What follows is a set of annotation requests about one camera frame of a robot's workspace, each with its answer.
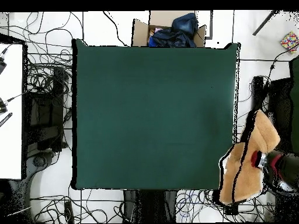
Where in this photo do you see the colourful patterned box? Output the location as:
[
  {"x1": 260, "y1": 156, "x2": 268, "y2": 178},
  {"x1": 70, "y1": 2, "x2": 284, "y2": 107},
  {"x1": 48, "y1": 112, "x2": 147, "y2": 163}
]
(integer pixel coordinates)
[{"x1": 280, "y1": 31, "x2": 299, "y2": 53}]

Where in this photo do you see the black power strip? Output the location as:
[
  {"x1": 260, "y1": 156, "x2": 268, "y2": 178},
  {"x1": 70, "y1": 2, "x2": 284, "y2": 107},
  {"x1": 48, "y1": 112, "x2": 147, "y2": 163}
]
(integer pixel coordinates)
[
  {"x1": 224, "y1": 202, "x2": 239, "y2": 216},
  {"x1": 63, "y1": 201, "x2": 75, "y2": 224}
]

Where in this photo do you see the black striped strap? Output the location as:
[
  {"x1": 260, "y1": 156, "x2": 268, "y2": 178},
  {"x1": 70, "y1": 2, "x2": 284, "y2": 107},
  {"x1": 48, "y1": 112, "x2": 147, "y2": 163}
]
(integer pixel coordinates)
[{"x1": 0, "y1": 112, "x2": 13, "y2": 128}]

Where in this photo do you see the black device on desk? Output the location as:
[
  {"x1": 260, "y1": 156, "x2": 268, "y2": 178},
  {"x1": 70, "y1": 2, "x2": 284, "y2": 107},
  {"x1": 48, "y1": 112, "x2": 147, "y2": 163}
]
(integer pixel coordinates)
[
  {"x1": 0, "y1": 96, "x2": 9, "y2": 115},
  {"x1": 0, "y1": 57, "x2": 8, "y2": 75}
]

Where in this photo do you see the long black cable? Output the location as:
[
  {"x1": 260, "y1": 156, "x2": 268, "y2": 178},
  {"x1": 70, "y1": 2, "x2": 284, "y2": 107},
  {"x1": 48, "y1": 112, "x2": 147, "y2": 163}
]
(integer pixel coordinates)
[{"x1": 102, "y1": 10, "x2": 127, "y2": 47}]

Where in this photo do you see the dark blue clothing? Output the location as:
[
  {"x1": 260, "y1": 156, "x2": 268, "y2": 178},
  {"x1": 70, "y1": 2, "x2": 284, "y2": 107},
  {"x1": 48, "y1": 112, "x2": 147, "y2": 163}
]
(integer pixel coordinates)
[{"x1": 148, "y1": 12, "x2": 199, "y2": 48}]

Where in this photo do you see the dark green table cloth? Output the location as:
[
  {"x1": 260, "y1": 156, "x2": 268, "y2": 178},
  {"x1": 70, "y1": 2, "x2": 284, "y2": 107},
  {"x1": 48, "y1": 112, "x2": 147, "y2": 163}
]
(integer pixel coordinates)
[{"x1": 71, "y1": 38, "x2": 241, "y2": 190}]

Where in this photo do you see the black cable tangle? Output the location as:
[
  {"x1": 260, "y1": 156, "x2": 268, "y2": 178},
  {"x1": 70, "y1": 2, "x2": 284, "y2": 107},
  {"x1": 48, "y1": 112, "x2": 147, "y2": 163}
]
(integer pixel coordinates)
[
  {"x1": 30, "y1": 186, "x2": 124, "y2": 223},
  {"x1": 23, "y1": 11, "x2": 74, "y2": 94},
  {"x1": 177, "y1": 189, "x2": 276, "y2": 222}
]

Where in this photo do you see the white desk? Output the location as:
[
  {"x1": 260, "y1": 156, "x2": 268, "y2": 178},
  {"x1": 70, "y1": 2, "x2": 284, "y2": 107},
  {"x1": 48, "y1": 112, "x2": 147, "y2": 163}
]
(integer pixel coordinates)
[{"x1": 0, "y1": 43, "x2": 24, "y2": 180}]

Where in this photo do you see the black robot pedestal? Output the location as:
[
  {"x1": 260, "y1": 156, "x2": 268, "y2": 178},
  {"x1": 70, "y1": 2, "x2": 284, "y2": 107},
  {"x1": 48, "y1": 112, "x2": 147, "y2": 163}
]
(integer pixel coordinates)
[{"x1": 123, "y1": 189, "x2": 178, "y2": 223}]

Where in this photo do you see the black rod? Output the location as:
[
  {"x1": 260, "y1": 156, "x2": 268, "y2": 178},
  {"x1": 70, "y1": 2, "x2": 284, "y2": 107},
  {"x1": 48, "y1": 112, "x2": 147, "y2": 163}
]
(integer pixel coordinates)
[{"x1": 252, "y1": 10, "x2": 280, "y2": 36}]

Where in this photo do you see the brown cardboard box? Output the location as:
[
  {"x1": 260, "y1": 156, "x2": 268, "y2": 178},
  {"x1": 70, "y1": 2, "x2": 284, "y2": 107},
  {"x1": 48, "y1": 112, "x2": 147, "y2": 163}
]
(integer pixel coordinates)
[{"x1": 131, "y1": 10, "x2": 207, "y2": 48}]

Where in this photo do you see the black chair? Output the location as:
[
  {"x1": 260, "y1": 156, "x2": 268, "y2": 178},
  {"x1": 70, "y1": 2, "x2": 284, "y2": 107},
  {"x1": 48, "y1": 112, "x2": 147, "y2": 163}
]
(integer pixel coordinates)
[
  {"x1": 251, "y1": 75, "x2": 293, "y2": 150},
  {"x1": 24, "y1": 66, "x2": 69, "y2": 155}
]

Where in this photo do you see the green covered side table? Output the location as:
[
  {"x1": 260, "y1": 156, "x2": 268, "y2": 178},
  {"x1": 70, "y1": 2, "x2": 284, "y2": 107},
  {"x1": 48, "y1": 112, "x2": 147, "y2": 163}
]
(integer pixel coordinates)
[{"x1": 289, "y1": 55, "x2": 299, "y2": 155}]

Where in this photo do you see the tan terry towel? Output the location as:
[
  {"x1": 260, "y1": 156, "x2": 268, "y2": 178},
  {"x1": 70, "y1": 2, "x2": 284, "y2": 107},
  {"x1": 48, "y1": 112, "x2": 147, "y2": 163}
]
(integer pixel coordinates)
[{"x1": 218, "y1": 108, "x2": 281, "y2": 205}]

